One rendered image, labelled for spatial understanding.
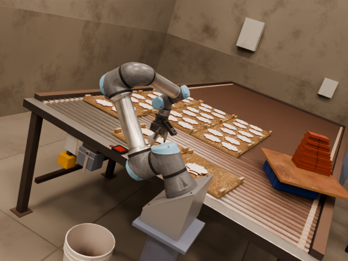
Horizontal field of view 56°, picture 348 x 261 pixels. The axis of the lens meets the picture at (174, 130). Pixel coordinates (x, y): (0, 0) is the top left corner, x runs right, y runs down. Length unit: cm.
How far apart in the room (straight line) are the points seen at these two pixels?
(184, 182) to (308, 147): 121
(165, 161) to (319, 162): 136
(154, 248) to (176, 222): 21
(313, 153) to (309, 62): 441
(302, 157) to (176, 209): 124
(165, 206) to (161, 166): 17
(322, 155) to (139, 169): 143
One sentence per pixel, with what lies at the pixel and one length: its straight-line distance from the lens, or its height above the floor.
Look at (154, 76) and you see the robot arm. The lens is 157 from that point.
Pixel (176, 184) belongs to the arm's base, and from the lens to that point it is 143.
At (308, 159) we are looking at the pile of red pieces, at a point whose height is 111.
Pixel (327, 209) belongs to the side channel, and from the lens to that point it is 225.
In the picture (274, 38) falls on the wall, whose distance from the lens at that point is 681.
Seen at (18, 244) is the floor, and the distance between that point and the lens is 263.
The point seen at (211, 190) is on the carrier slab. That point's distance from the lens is 185.
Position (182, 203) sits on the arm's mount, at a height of 105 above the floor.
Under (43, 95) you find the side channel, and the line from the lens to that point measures 254.
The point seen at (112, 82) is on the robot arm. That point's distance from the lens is 155.
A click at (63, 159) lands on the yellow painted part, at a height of 67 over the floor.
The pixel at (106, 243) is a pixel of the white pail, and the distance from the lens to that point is 229.
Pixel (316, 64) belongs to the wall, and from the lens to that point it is 675.
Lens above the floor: 177
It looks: 19 degrees down
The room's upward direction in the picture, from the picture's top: 18 degrees clockwise
